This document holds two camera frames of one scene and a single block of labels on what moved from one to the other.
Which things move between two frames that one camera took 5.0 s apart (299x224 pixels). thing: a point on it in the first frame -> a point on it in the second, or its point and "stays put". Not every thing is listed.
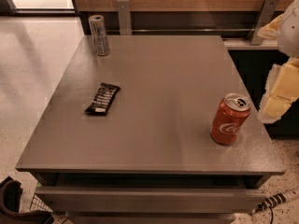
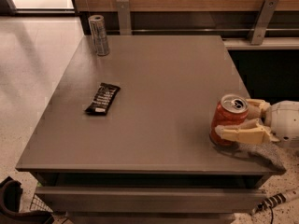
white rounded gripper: [290, 33] -> [285, 120]
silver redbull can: [99, 35] stays put
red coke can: [229, 118] stays put
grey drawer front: [148, 199] stays put
